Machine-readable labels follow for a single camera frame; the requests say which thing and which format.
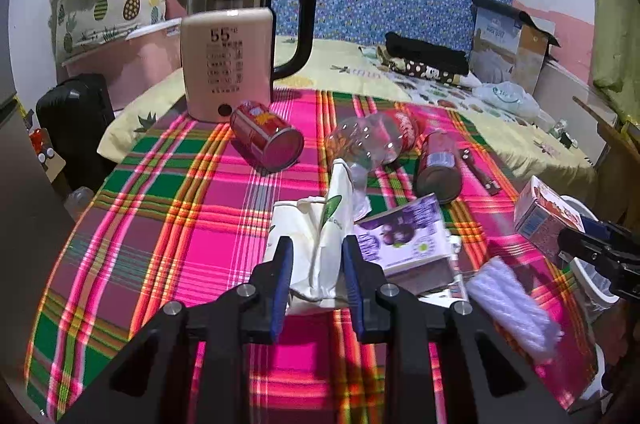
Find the small white bottle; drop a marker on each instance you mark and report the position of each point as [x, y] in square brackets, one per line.
[561, 131]

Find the brown polka dot cloth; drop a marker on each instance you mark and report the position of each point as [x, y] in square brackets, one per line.
[425, 77]

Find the clear bottle with red label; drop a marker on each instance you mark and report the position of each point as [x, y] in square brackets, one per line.
[365, 138]

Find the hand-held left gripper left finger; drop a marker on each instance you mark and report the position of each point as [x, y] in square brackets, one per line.
[282, 284]

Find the white cabinet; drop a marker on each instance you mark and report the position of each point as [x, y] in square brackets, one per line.
[565, 88]

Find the purple drink carton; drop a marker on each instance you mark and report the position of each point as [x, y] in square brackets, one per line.
[400, 234]

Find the black suitcase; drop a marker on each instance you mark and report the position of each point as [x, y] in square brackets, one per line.
[75, 123]

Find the white plastic bag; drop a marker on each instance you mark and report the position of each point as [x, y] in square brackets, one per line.
[505, 96]

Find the open cardboard box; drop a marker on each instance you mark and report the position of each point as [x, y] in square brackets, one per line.
[495, 43]

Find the green curtain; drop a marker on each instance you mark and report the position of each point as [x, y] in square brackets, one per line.
[615, 28]

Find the beige and steel electric kettle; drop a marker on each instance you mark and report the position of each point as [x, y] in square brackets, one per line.
[225, 68]

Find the pink green plaid cloth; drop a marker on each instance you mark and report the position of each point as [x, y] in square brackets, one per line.
[150, 229]

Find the white ribbed plastic packet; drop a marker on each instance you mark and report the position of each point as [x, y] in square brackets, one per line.
[505, 299]

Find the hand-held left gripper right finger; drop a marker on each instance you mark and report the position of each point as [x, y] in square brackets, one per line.
[352, 284]

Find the yellow pineapple print bed sheet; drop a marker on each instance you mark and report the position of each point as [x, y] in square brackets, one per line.
[350, 68]

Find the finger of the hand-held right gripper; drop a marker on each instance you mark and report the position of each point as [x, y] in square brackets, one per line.
[580, 249]
[597, 228]

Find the folded black clothes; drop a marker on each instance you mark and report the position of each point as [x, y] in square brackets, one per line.
[420, 48]

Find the white round waste bin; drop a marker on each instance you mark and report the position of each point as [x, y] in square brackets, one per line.
[592, 283]

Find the white fruit print sheet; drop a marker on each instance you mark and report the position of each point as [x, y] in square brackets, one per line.
[450, 96]

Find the pineapple print fabric bundle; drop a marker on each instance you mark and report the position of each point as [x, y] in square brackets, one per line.
[110, 8]

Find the dark bottle with pink label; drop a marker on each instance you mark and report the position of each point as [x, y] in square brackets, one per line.
[437, 163]

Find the red drink can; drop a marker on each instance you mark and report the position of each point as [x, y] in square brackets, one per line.
[265, 133]

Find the white paper bag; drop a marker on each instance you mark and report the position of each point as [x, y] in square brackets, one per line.
[310, 229]

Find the wooden table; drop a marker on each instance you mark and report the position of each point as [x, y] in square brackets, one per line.
[612, 138]

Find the pink strawberry print carton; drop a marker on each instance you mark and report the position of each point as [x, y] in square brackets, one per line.
[540, 214]

